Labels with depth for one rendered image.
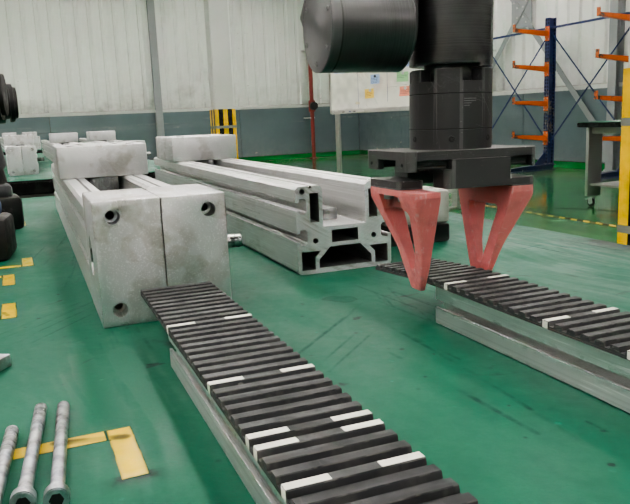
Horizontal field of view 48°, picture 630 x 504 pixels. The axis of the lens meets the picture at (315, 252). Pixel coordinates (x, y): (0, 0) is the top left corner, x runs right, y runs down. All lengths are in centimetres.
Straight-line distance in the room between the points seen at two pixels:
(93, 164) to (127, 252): 41
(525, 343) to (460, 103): 16
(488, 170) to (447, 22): 10
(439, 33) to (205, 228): 22
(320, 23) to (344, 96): 651
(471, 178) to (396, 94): 606
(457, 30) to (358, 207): 27
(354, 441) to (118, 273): 32
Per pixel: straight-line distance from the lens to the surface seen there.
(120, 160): 95
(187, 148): 122
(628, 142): 392
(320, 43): 47
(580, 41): 1149
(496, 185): 50
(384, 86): 664
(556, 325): 40
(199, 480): 32
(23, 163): 255
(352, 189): 73
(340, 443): 26
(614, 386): 39
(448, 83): 49
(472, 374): 42
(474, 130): 49
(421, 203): 47
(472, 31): 50
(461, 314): 50
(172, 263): 56
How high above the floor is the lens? 93
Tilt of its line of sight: 11 degrees down
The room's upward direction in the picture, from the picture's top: 2 degrees counter-clockwise
